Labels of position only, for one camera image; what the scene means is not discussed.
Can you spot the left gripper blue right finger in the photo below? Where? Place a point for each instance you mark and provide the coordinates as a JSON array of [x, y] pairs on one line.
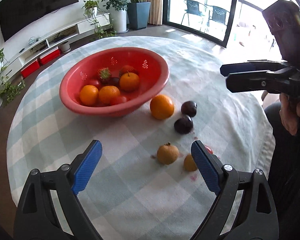
[[209, 165]]

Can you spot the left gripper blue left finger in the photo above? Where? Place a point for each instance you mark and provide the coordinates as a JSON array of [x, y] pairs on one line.
[[84, 165]]

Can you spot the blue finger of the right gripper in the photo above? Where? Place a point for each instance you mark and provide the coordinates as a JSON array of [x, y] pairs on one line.
[[227, 69], [250, 81]]

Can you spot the red grape tomato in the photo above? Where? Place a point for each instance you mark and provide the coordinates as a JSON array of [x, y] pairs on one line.
[[209, 149], [114, 81]]

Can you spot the brown kiwi fruit front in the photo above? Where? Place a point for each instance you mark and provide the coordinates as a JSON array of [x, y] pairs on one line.
[[189, 164]]

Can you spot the brown kiwi fruit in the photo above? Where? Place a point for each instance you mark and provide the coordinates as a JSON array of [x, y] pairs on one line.
[[189, 164], [167, 154]]

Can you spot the brown kiwi fruit back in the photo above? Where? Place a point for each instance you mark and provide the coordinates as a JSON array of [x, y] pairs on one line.
[[167, 154]]

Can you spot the dark plum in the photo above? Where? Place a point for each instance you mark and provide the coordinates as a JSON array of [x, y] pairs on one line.
[[184, 125], [189, 108]]

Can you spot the large orange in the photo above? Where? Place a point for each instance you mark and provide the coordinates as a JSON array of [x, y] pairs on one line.
[[161, 107]]

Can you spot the small mandarin orange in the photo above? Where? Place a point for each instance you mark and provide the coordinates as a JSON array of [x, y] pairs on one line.
[[89, 95]]

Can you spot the red tomato with stem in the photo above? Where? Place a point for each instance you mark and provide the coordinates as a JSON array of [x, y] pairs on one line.
[[95, 82]]

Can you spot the mandarin orange with stem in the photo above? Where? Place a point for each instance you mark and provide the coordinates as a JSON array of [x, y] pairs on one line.
[[129, 82]]

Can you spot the right human hand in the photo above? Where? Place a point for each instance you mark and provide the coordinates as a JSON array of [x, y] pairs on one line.
[[289, 115]]

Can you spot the black balcony chair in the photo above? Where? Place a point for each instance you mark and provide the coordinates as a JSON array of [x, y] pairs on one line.
[[195, 8], [217, 21]]

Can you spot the checkered green white tablecloth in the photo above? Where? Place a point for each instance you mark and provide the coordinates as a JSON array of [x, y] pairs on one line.
[[131, 195]]

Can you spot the red plastic colander bowl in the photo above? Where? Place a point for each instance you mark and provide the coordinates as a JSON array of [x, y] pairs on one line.
[[151, 68]]

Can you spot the trailing plant on console left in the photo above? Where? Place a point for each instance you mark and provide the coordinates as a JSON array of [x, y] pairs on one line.
[[8, 91]]

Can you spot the trailing plant on console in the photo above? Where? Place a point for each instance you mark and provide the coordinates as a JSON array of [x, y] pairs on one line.
[[99, 19], [8, 91]]

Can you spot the red storage box left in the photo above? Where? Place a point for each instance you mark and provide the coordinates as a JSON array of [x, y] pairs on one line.
[[29, 69]]

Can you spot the red storage box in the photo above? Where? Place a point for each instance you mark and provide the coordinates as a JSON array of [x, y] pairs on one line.
[[49, 56], [29, 69]]

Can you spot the red storage box right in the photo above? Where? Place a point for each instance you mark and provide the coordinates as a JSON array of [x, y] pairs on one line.
[[49, 56]]

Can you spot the beige curtain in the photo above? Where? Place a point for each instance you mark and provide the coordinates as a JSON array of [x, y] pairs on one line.
[[156, 12]]

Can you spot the tall plant blue pot right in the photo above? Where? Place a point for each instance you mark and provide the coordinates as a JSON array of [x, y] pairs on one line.
[[138, 14]]

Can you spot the small grey floor pot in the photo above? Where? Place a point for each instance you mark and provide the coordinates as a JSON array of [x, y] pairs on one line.
[[64, 47]]

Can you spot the plant in white pot right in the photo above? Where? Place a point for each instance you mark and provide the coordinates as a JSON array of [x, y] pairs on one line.
[[118, 14]]

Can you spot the trailing plant on console right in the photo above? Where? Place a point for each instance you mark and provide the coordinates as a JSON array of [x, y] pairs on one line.
[[99, 19]]

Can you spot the white tv console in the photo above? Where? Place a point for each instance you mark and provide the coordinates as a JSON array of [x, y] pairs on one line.
[[29, 53]]

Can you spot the wall mounted black television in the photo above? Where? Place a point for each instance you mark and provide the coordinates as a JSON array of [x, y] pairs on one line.
[[17, 14]]

